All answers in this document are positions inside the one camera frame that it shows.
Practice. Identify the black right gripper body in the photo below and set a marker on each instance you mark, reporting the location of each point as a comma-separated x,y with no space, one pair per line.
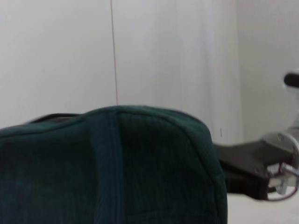
243,163

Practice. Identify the dark teal lunch bag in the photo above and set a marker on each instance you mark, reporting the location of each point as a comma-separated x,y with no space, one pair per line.
105,168

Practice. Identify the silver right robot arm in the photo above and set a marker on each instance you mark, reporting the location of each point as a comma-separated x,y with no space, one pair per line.
282,144

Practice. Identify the black camera bar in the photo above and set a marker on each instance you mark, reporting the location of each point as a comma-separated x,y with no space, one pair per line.
292,80

